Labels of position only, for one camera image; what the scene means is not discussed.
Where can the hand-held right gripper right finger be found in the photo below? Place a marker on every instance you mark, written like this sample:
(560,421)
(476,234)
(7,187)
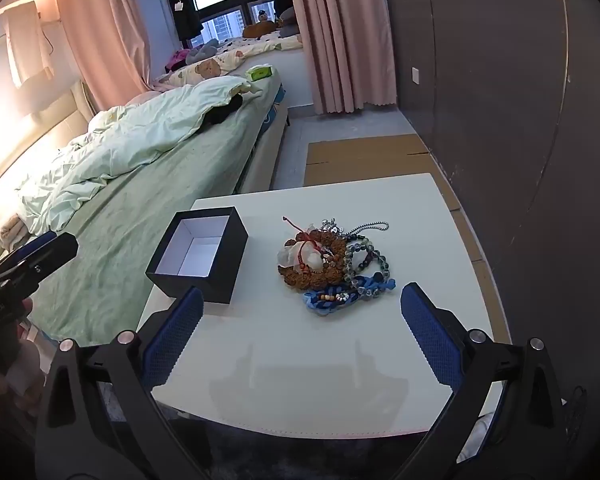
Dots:
(430,337)

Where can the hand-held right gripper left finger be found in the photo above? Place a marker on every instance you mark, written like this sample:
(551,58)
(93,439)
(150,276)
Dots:
(172,342)

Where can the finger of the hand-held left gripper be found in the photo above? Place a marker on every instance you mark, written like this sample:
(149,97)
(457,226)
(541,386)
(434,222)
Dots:
(36,243)
(55,255)

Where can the black box with white interior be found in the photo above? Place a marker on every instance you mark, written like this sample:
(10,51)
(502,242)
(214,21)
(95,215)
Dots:
(200,255)

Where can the person's left hand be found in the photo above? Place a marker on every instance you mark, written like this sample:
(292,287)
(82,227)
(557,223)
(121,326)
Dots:
(24,310)

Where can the beige rolled towel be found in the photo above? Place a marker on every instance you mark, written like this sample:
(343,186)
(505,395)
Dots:
(11,230)

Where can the beige headboard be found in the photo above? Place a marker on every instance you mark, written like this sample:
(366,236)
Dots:
(35,135)

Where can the bed with green sheet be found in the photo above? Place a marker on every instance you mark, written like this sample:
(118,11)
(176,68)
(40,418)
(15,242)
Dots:
(155,200)

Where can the pale green duvet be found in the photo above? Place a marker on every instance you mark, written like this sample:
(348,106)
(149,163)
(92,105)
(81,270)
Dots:
(130,135)

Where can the pink pillow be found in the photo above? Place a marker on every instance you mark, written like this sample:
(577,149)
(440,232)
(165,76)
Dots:
(142,97)

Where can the white table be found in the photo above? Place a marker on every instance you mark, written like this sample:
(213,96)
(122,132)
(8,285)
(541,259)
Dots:
(365,157)

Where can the white hanging cloth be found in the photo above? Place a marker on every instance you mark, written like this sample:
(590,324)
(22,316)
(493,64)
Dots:
(25,45)

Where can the black garment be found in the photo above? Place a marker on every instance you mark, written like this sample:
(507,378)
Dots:
(225,112)

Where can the pink curtain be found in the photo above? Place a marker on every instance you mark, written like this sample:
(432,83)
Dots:
(340,35)
(105,30)

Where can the magenta cloth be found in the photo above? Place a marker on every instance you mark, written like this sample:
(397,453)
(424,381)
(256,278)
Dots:
(176,60)

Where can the grey plush toy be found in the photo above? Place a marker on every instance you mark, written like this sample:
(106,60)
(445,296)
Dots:
(202,51)

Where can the green tissue box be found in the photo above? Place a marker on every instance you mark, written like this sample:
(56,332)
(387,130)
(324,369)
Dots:
(258,73)

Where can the bear printed blanket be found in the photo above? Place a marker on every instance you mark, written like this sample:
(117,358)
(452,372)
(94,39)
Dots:
(245,52)

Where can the window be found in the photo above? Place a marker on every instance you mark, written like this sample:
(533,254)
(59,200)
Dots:
(225,22)

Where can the brown plush toy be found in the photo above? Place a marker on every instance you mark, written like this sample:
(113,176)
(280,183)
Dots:
(260,29)

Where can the dark cushion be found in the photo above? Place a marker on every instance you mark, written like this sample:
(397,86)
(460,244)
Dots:
(286,12)

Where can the white wall socket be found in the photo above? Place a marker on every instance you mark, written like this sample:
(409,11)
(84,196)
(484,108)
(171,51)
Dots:
(416,75)

